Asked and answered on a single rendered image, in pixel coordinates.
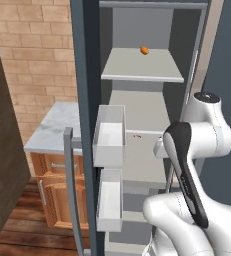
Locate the wooden cabinet with marble top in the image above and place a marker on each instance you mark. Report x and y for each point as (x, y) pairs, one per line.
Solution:
(57, 123)

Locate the orange round food item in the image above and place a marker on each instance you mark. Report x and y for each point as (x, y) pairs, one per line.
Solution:
(144, 50)

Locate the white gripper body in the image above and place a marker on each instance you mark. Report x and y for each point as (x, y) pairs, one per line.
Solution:
(160, 149)

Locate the wide grey freezer shelf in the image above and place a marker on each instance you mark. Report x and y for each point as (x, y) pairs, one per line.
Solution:
(137, 68)

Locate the large white door bin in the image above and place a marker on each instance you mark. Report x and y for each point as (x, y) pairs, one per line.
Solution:
(109, 146)

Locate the small white door bin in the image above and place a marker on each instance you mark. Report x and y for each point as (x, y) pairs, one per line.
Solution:
(109, 206)

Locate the wooden cupboard door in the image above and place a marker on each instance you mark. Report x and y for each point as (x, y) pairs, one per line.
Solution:
(58, 203)

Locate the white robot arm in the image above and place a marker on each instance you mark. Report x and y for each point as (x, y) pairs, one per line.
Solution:
(217, 133)

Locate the tall dark wooden cabinet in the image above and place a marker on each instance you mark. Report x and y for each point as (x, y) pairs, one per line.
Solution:
(2, 150)

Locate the small red food piece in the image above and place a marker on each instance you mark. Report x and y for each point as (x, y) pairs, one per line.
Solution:
(137, 136)

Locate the wooden drawer front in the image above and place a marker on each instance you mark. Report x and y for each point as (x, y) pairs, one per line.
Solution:
(40, 163)

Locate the dark grey freezer door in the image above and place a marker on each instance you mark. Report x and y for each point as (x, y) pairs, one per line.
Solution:
(85, 100)

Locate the grey fridge freezer cabinet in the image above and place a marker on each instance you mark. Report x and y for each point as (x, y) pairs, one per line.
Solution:
(183, 30)

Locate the dark grey fridge door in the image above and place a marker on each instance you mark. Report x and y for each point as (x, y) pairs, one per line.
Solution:
(227, 60)

